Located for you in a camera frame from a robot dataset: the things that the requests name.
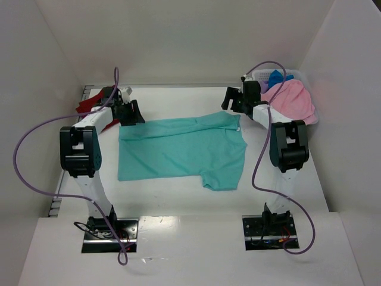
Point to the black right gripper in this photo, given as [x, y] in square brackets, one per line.
[236, 101]

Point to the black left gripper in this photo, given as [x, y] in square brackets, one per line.
[128, 112]

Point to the teal t shirt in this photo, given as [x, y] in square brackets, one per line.
[210, 146]

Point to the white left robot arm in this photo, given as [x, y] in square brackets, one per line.
[80, 152]

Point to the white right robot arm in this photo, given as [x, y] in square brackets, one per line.
[287, 142]

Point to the purple t shirt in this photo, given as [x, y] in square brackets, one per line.
[263, 86]

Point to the white plastic laundry basket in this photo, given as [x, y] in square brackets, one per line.
[263, 74]

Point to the blue t shirt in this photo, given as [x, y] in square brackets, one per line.
[277, 78]

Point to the red folded t shirt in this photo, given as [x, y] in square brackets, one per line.
[99, 110]

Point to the pink t shirt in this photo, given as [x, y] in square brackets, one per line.
[290, 101]

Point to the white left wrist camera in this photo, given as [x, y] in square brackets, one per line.
[124, 95]

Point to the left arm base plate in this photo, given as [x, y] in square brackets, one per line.
[99, 239]

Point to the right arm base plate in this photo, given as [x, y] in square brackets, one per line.
[259, 237]

